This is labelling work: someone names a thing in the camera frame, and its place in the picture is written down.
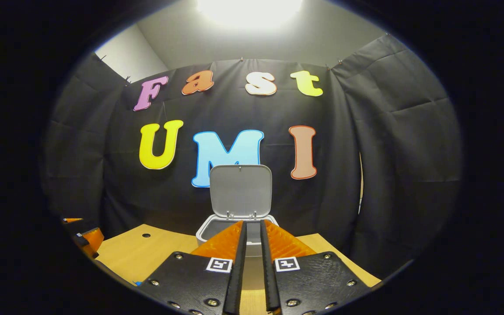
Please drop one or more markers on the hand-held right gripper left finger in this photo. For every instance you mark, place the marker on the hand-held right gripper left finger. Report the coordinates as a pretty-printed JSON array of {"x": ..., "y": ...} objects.
[{"x": 234, "y": 280}]

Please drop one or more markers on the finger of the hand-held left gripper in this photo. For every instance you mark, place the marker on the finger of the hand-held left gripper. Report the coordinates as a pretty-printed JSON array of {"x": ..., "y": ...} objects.
[
  {"x": 71, "y": 220},
  {"x": 89, "y": 239}
]

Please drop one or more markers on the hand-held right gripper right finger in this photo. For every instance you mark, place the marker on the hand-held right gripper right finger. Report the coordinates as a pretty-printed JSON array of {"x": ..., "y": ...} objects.
[{"x": 269, "y": 280}]

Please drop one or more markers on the white desktop garbage bin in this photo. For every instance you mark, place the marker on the white desktop garbage bin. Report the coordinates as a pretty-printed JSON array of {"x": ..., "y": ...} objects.
[{"x": 241, "y": 192}]

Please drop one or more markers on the wooden desktop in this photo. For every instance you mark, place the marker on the wooden desktop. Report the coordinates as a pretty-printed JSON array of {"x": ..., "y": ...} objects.
[{"x": 129, "y": 258}]

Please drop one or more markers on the black backdrop cloth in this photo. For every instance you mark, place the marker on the black backdrop cloth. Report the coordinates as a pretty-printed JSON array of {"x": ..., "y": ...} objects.
[{"x": 344, "y": 153}]

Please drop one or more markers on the ceiling light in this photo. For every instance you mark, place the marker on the ceiling light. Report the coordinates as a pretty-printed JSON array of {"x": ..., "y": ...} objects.
[{"x": 250, "y": 11}]

